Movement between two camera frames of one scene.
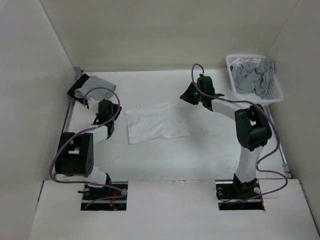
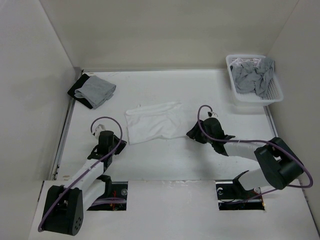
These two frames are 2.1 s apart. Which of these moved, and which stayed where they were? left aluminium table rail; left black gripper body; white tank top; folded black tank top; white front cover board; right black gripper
Moved: left black gripper body; right black gripper
Stayed: white tank top; white front cover board; left aluminium table rail; folded black tank top
